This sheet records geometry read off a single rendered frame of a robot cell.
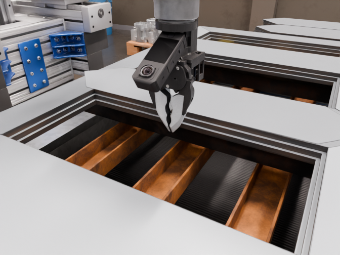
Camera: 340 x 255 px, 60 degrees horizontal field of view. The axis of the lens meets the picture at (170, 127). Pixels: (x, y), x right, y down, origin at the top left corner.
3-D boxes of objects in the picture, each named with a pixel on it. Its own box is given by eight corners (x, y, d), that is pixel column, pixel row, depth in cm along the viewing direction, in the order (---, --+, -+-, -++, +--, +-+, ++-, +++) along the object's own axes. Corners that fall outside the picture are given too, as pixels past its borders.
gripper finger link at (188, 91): (193, 114, 56) (195, 69, 51) (189, 118, 55) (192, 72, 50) (171, 109, 58) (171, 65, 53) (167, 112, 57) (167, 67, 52)
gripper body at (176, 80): (204, 81, 58) (208, 17, 52) (184, 97, 52) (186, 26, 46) (170, 75, 62) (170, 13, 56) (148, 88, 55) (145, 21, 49)
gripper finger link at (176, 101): (195, 125, 62) (198, 83, 57) (182, 138, 58) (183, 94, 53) (182, 121, 63) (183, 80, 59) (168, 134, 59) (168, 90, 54)
